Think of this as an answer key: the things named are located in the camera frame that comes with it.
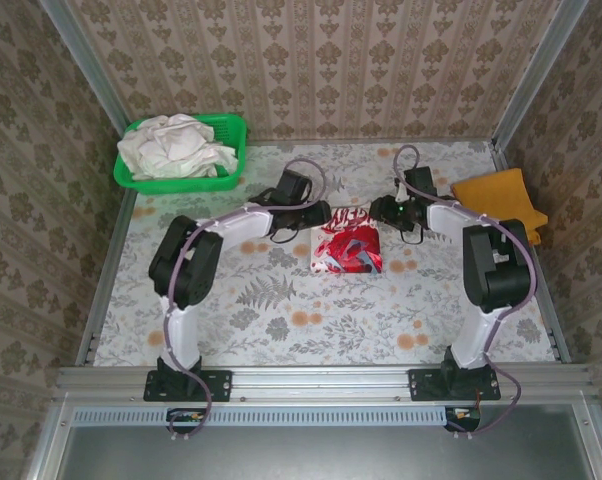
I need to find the white t-shirt with red print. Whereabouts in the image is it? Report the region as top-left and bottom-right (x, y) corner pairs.
(307, 206), (384, 276)

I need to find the folded orange t-shirt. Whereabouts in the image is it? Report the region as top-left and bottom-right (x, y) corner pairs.
(451, 168), (550, 247)

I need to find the floral tablecloth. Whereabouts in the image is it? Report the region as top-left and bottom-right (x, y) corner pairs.
(93, 141), (567, 369)

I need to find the green plastic basket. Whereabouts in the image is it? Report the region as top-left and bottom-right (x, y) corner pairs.
(113, 113), (248, 195)

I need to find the crumpled white t-shirt pile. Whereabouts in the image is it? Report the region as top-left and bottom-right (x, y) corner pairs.
(116, 113), (240, 181)

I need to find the small circuit board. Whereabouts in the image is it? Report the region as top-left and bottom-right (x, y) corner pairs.
(166, 407), (206, 434)
(444, 405), (482, 433)

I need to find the grey metal panel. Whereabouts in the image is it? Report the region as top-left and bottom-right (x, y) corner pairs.
(28, 394), (602, 480)

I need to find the right gripper thin black cable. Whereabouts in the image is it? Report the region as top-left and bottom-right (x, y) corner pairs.
(398, 223), (425, 246)

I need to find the gripper thin black cable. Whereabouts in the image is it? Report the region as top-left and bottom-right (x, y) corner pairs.
(398, 223), (425, 246)
(268, 223), (303, 246)

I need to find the left gripper thin black cable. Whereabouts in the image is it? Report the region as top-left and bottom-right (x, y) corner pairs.
(268, 223), (303, 246)

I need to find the aluminium table back rail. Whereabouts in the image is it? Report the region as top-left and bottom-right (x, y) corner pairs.
(245, 136), (497, 147)

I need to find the aluminium table side rail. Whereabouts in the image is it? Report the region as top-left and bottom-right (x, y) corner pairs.
(75, 189), (140, 366)
(489, 142), (572, 364)

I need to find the aluminium mounting rail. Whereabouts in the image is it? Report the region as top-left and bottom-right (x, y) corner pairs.
(55, 364), (596, 404)

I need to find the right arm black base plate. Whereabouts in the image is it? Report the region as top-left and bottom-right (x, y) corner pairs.
(408, 368), (501, 403)

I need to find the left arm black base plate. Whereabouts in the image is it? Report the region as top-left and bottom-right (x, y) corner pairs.
(143, 368), (232, 403)

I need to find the white slotted cable duct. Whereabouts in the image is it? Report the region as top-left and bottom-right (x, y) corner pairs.
(73, 405), (482, 428)

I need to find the aluminium frame post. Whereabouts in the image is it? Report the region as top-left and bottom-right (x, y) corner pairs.
(491, 0), (591, 147)
(38, 0), (132, 136)

